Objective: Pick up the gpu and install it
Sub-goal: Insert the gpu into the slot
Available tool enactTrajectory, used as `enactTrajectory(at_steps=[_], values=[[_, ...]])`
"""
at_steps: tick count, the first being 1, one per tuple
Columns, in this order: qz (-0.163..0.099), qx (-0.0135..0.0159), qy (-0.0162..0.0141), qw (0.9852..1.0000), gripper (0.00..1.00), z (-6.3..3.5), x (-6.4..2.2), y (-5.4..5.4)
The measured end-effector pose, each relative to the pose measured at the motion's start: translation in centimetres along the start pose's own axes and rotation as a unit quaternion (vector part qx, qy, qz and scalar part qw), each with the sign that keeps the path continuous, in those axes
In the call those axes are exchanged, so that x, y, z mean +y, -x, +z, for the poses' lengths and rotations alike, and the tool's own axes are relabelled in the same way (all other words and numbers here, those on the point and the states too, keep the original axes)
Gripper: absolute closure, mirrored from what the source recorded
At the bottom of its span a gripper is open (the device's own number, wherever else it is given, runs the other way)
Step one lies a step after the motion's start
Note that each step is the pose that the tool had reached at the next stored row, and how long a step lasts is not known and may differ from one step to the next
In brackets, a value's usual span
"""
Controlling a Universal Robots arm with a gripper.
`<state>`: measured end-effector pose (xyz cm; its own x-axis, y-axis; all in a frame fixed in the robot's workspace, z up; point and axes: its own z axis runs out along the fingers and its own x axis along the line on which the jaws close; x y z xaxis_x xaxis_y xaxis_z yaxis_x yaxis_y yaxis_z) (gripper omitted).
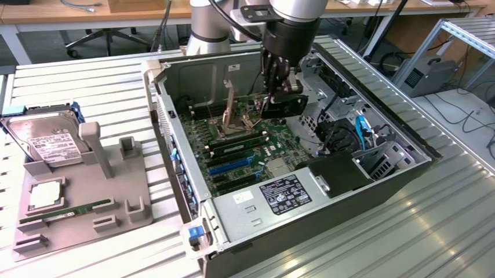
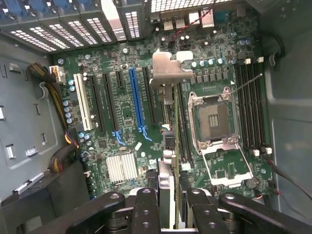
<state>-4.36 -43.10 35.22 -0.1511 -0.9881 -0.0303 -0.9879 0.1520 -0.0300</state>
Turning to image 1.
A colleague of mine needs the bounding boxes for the black looped cable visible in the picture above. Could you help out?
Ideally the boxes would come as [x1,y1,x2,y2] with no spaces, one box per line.
[247,69,264,98]

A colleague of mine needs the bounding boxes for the metal socket cover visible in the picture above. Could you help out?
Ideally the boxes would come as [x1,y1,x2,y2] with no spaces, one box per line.
[239,111,264,129]

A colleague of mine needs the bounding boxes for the black plastic fan shroud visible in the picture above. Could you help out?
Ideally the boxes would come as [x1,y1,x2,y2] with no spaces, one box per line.
[295,152,375,199]

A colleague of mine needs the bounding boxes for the blue case latch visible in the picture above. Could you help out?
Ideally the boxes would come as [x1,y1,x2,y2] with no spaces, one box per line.
[186,225,206,242]

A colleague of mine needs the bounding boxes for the CPU socket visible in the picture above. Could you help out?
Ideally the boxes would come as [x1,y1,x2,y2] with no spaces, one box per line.
[211,115,256,142]

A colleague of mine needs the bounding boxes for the aluminium frame table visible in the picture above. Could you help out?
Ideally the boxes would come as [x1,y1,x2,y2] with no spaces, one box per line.
[402,16,495,89]

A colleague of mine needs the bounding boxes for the grey network cable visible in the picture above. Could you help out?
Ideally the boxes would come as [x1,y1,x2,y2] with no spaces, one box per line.
[60,0,104,13]

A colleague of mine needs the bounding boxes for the black office chair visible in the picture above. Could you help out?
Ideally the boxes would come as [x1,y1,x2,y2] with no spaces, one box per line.
[64,26,155,58]
[319,16,354,36]

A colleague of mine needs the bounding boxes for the silver CPU chip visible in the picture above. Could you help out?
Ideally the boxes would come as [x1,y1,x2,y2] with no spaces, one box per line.
[28,181,66,210]

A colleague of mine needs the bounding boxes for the grey controller box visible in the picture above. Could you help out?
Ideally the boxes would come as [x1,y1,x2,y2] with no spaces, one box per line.
[393,56,461,98]

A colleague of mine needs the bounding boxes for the metal disk bay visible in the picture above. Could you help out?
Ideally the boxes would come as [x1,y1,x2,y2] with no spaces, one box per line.
[352,141,418,181]

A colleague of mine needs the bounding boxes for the black slanted pole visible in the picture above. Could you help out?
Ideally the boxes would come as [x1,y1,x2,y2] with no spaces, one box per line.
[363,0,410,60]

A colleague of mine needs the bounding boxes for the metal drive cage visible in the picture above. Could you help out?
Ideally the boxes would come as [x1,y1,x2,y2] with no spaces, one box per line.
[286,71,351,154]

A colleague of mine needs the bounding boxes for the grey parts rack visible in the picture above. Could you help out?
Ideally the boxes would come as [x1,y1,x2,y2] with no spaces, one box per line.
[10,121,156,263]

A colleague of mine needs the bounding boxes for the blue disk caddy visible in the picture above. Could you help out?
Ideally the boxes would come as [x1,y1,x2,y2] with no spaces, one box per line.
[0,98,87,137]

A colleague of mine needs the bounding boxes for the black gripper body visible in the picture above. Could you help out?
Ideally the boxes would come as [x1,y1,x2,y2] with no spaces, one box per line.
[260,17,322,68]

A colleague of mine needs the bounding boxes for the wooden desk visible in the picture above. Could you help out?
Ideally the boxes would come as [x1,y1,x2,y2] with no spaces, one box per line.
[0,0,195,67]
[320,0,489,56]

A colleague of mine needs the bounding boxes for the green motherboard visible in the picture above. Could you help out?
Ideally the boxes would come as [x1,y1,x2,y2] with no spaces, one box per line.
[176,97,312,197]

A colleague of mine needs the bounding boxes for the thin locking lever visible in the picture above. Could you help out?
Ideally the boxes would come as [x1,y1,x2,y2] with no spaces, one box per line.
[206,96,216,125]

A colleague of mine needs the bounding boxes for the silver hard disk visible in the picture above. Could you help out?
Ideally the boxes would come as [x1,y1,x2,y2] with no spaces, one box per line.
[0,111,90,169]

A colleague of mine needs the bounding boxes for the green RAM stick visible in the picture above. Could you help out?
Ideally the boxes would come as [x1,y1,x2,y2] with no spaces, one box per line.
[18,199,112,224]
[211,136,270,155]

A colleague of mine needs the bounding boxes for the open black PC case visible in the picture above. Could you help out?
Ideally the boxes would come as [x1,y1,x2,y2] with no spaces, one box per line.
[142,42,445,278]

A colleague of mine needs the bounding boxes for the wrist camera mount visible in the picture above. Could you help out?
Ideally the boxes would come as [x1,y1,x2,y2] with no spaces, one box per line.
[230,5,286,42]

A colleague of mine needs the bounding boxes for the black wire bundle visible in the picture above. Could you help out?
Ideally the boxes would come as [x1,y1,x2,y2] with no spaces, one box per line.
[315,117,367,156]

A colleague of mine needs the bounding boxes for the silver chipset heat sink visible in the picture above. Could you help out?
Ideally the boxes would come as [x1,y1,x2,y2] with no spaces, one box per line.
[266,160,295,178]

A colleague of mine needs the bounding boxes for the long black expansion slot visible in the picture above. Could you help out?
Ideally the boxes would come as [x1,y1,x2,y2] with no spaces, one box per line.
[206,153,251,169]

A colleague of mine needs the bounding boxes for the graphics card with black fan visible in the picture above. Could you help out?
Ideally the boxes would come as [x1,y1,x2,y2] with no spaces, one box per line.
[222,79,310,130]

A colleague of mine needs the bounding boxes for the blue flat wire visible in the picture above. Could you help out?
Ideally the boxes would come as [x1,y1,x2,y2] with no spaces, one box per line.
[354,114,373,152]

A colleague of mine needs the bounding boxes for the grey power supply unit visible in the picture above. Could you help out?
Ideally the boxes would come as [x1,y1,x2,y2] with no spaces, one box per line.
[208,167,334,244]

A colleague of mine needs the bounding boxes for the black camera cable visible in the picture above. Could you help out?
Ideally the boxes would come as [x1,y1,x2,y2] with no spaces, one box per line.
[208,0,264,41]

